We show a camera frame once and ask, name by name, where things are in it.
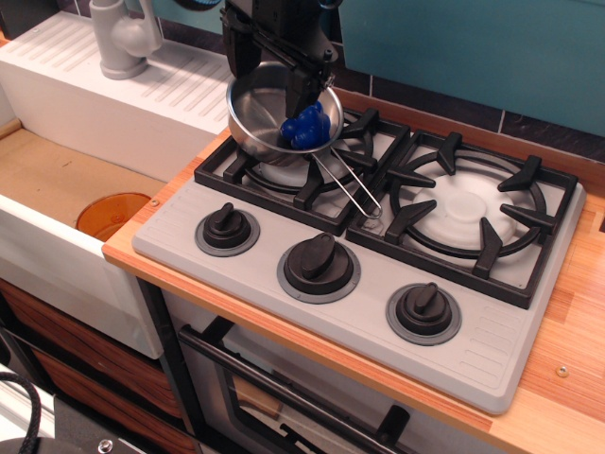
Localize black left stove knob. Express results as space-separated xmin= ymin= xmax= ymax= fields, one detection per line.
xmin=194 ymin=202 xmax=260 ymax=257

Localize black stove knob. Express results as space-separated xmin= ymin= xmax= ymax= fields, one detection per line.
xmin=386 ymin=282 xmax=462 ymax=346
xmin=277 ymin=233 xmax=361 ymax=305
xmin=194 ymin=202 xmax=260 ymax=257

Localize black right stove knob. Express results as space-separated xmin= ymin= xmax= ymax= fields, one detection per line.
xmin=386 ymin=282 xmax=462 ymax=346

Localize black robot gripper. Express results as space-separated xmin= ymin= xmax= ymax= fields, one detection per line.
xmin=220 ymin=1 xmax=338 ymax=118

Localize black burner grate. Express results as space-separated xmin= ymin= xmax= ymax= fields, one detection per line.
xmin=194 ymin=109 xmax=411 ymax=236
xmin=346 ymin=131 xmax=585 ymax=309

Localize black left burner grate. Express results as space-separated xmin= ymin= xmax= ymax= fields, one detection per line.
xmin=194 ymin=109 xmax=411 ymax=236

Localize black braided cable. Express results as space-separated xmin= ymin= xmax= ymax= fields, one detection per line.
xmin=0 ymin=372 xmax=43 ymax=454

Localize wooden drawer fronts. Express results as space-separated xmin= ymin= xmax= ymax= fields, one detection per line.
xmin=1 ymin=282 xmax=199 ymax=453

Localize black middle stove knob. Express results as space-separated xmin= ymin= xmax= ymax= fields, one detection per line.
xmin=277 ymin=233 xmax=361 ymax=305

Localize stainless steel pan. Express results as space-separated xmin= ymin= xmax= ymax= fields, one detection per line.
xmin=226 ymin=61 xmax=383 ymax=218

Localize grey toy faucet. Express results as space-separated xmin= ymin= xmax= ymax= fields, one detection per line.
xmin=89 ymin=0 xmax=163 ymax=80

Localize black right burner grate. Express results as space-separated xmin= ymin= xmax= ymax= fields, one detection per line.
xmin=346 ymin=131 xmax=585 ymax=309

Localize oven door with handle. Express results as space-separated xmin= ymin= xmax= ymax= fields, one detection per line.
xmin=174 ymin=317 xmax=498 ymax=453

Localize grey toy stove top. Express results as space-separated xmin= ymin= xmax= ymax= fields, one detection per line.
xmin=132 ymin=180 xmax=564 ymax=414

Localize white toy sink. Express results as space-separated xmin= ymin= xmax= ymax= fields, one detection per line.
xmin=1 ymin=12 xmax=232 ymax=358

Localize blue toy blueberry cluster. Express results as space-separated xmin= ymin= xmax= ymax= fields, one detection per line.
xmin=280 ymin=101 xmax=331 ymax=150

